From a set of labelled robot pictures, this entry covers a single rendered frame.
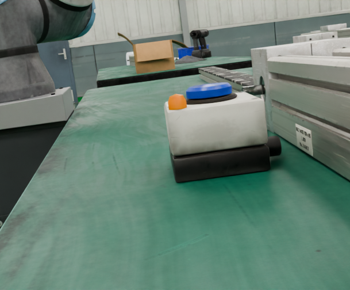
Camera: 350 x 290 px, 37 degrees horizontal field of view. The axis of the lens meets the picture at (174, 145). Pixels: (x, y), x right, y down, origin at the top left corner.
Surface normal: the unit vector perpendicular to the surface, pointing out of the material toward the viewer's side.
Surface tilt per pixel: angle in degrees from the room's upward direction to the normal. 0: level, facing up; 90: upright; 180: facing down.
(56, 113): 90
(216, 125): 90
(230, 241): 0
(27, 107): 90
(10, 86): 73
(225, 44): 90
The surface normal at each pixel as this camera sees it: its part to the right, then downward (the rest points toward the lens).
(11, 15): 0.59, 0.06
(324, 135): -0.99, 0.13
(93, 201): -0.12, -0.98
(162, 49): 0.04, -0.20
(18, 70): 0.37, -0.20
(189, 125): 0.05, 0.18
